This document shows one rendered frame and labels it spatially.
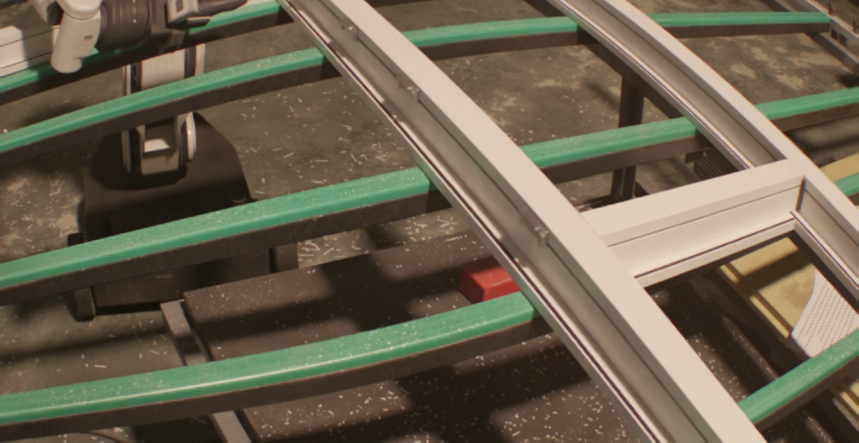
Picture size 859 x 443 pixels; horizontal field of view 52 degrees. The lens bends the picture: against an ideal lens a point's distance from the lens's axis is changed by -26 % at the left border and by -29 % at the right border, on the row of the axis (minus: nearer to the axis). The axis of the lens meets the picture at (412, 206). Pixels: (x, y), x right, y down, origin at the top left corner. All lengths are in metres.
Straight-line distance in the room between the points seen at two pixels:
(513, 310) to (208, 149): 1.70
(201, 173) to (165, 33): 1.12
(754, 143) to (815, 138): 2.25
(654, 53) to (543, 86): 1.86
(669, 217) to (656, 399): 0.26
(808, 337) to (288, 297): 0.80
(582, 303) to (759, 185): 0.32
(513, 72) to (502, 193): 2.32
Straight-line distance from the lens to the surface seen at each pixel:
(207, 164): 2.67
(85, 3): 1.47
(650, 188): 1.83
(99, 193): 2.62
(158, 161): 2.49
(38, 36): 1.71
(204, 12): 1.61
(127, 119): 1.50
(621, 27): 1.67
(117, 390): 1.01
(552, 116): 3.27
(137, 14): 1.52
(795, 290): 1.63
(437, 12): 3.89
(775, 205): 1.31
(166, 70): 2.21
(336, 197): 1.26
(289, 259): 2.40
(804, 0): 2.37
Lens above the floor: 1.55
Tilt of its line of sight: 33 degrees down
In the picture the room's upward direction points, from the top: 3 degrees clockwise
